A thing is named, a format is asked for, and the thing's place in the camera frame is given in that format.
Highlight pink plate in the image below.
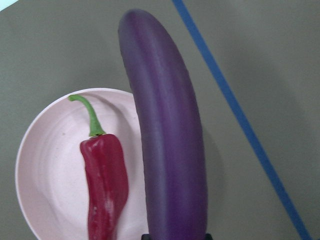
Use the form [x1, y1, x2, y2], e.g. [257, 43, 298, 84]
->
[15, 88, 148, 240]

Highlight purple eggplant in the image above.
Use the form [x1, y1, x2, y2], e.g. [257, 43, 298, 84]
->
[118, 9, 208, 240]

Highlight red chili pepper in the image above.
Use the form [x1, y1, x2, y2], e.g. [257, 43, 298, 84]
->
[68, 94, 129, 240]

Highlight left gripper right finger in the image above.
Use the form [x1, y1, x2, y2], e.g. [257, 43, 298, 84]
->
[205, 233, 213, 240]

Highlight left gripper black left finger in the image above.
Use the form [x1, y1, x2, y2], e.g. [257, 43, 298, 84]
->
[141, 234, 150, 240]

